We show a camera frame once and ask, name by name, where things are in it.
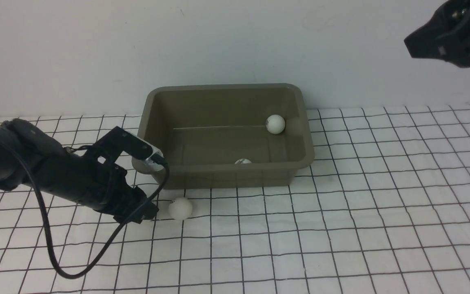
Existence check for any black left camera cable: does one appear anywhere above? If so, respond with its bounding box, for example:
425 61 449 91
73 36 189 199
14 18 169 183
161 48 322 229
0 135 170 280

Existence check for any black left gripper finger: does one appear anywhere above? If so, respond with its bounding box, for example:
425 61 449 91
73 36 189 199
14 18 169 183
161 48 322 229
113 187 159 224

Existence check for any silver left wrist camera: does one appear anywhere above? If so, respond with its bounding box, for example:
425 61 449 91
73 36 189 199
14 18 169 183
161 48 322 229
82 126 168 169

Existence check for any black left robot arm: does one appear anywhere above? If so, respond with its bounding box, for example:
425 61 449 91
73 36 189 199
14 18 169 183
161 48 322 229
0 118 166 223

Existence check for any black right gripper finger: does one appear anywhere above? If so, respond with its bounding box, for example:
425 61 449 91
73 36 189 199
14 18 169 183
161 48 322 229
403 22 448 60

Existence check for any olive green plastic bin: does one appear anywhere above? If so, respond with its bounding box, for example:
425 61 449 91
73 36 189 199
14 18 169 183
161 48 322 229
137 83 315 189

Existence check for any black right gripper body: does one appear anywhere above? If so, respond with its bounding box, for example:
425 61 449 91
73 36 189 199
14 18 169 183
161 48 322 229
434 1 470 68

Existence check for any white grid-pattern tablecloth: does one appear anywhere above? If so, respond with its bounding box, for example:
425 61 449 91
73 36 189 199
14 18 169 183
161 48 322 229
0 105 470 294

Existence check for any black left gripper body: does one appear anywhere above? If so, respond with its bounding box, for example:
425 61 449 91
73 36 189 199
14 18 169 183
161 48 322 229
43 152 137 215

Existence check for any white printed ball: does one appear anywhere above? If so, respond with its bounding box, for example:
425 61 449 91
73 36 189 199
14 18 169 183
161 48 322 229
265 115 286 135

